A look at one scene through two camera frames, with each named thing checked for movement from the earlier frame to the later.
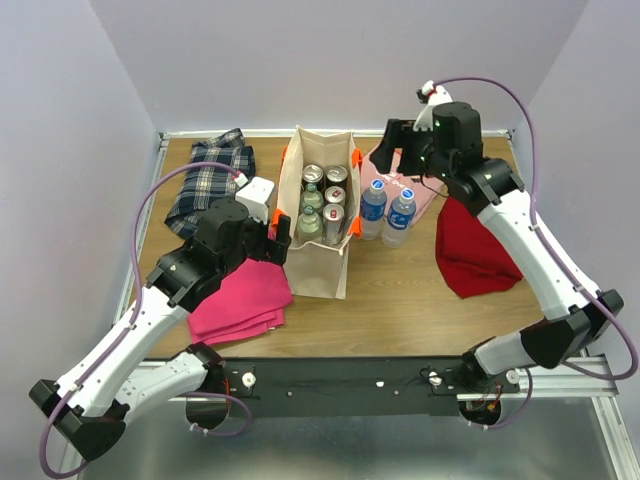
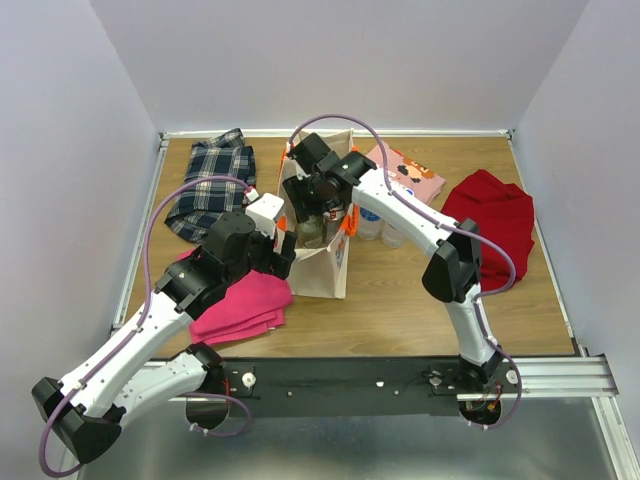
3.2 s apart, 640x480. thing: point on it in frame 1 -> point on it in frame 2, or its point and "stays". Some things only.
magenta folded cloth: (251, 297) stays
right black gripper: (398, 134) -> (295, 185)
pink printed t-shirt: (424, 190) stays
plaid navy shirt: (203, 187) stays
